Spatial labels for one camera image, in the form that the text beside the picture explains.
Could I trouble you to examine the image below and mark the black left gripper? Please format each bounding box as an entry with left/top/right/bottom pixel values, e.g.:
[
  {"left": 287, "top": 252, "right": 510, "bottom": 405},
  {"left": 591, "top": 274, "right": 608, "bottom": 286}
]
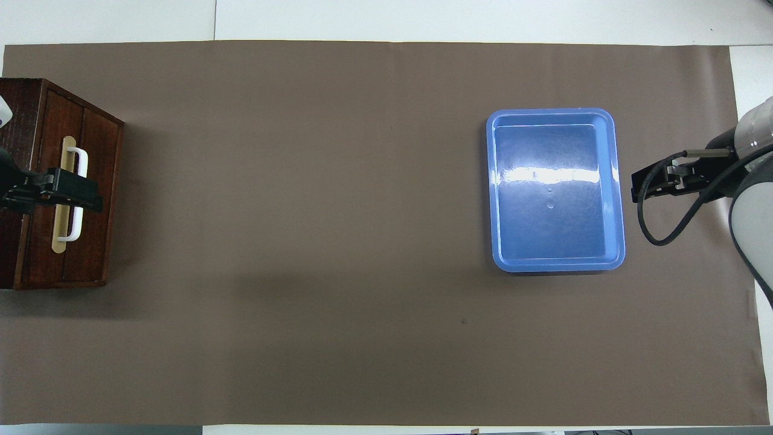
[{"left": 0, "top": 148, "right": 104, "bottom": 214}]

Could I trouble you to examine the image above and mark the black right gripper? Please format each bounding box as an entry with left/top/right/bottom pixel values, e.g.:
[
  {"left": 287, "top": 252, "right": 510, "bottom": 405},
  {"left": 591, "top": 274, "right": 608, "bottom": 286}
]
[{"left": 631, "top": 156, "right": 741, "bottom": 204}]

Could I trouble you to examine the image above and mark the wooden drawer with white handle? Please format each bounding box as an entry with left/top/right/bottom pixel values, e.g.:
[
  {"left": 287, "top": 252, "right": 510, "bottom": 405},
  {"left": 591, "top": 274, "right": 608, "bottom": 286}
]
[{"left": 15, "top": 80, "right": 126, "bottom": 291}]

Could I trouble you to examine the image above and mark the dark wooden drawer cabinet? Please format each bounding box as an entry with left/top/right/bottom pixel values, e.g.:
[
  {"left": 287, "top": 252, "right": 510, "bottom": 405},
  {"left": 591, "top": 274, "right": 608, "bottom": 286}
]
[{"left": 0, "top": 77, "right": 49, "bottom": 292}]

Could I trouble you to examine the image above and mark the blue plastic tray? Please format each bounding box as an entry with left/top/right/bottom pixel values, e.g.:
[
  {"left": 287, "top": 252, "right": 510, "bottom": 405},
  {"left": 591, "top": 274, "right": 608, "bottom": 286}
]
[{"left": 486, "top": 108, "right": 626, "bottom": 274}]

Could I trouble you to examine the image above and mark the brown table mat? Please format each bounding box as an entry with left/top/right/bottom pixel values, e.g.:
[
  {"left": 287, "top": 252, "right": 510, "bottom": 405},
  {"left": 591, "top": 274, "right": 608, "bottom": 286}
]
[{"left": 0, "top": 40, "right": 771, "bottom": 427}]

